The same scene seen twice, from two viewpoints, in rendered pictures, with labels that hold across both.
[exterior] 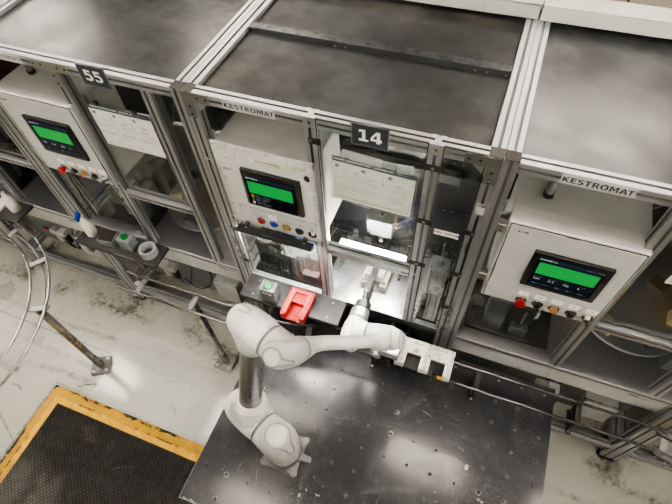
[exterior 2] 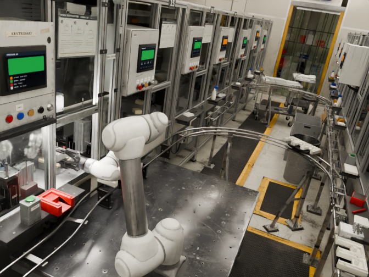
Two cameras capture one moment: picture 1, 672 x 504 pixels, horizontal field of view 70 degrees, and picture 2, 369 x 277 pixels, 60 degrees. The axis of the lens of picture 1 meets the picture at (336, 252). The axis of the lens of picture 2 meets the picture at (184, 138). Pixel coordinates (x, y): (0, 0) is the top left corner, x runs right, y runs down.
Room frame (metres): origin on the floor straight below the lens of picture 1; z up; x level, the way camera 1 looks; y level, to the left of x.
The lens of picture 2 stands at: (0.67, 1.67, 1.97)
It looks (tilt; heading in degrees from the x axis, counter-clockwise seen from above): 22 degrees down; 265
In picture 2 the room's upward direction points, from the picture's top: 9 degrees clockwise
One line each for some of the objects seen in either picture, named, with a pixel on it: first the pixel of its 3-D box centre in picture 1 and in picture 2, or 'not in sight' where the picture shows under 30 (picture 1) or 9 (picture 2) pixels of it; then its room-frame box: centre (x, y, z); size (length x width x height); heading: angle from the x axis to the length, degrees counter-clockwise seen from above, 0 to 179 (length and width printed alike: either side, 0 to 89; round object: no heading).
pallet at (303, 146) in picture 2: not in sight; (300, 147); (-0.79, -1.33, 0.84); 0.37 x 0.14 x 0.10; 124
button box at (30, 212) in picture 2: (270, 290); (29, 209); (1.25, 0.34, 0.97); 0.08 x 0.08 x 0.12; 66
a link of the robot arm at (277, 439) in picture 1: (278, 440); (167, 239); (0.56, 0.31, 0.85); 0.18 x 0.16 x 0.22; 47
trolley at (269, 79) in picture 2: not in sight; (277, 99); (-1.75, -4.99, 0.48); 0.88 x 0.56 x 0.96; 174
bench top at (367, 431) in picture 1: (375, 441); (163, 219); (0.57, -0.13, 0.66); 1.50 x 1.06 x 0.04; 66
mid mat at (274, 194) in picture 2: not in sight; (279, 199); (-0.87, -1.65, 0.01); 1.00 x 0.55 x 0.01; 66
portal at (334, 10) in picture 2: not in sight; (304, 54); (-3.02, -7.36, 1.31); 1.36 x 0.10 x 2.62; 156
